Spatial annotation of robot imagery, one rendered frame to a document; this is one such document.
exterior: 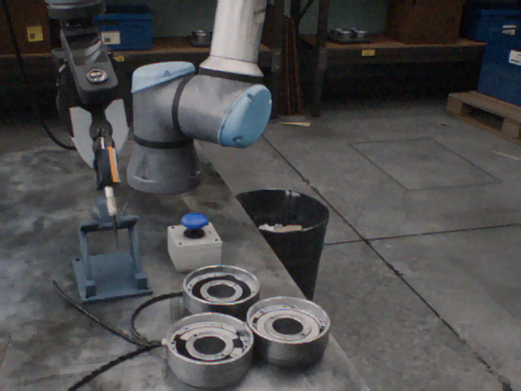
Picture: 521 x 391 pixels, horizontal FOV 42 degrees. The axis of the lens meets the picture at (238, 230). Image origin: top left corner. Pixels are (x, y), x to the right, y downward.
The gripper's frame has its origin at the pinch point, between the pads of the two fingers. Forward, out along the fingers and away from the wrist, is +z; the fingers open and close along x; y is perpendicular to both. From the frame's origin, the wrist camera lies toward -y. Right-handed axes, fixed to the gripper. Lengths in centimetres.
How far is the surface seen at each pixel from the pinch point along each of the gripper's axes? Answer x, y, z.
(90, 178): -3.6, 40.8, 19.2
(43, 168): 4, 49, 18
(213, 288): -10.0, -10.8, 17.9
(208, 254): -12.8, -1.7, 17.9
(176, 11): -128, 368, 49
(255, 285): -15.3, -13.3, 17.7
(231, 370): -5.2, -29.0, 17.3
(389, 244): -136, 125, 113
